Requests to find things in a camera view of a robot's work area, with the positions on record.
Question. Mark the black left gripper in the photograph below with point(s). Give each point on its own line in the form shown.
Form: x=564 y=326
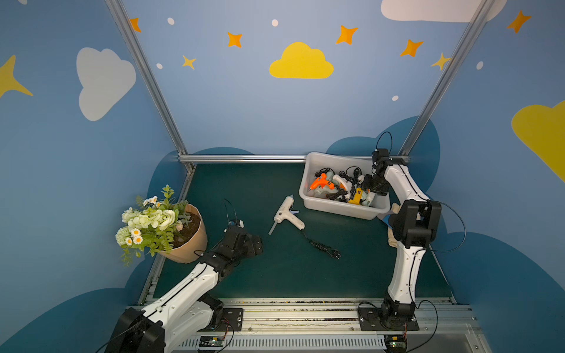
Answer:
x=246 y=243

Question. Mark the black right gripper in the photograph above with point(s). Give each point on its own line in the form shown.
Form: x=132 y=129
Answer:
x=374 y=184

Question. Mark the yellow glue gun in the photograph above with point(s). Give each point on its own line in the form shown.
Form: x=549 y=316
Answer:
x=356 y=197

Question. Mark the white glue gun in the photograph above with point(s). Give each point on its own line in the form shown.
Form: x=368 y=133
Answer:
x=343 y=184
x=285 y=213

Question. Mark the orange glue gun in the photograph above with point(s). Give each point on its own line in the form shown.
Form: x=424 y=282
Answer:
x=323 y=181

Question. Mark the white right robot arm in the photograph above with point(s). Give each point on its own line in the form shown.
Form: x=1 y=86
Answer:
x=414 y=228

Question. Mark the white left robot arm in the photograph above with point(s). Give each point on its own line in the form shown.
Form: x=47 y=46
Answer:
x=187 y=308

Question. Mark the white plastic storage box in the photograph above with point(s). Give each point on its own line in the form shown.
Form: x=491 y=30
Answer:
x=316 y=161

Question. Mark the potted artificial flower plant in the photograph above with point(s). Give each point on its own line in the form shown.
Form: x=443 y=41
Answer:
x=171 y=228

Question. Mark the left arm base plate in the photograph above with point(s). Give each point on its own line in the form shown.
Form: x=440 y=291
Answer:
x=229 y=317

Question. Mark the aluminium back frame rail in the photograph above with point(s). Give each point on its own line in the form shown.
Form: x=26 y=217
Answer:
x=240 y=158

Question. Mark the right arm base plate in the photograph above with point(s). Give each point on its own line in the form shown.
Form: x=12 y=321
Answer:
x=372 y=319

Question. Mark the right aluminium frame post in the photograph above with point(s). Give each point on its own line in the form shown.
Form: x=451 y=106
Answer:
x=464 y=46

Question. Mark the aluminium frame post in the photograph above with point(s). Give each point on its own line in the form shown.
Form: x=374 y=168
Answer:
x=120 y=17
x=464 y=46

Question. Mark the left aluminium frame post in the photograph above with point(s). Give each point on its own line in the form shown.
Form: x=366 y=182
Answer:
x=120 y=17

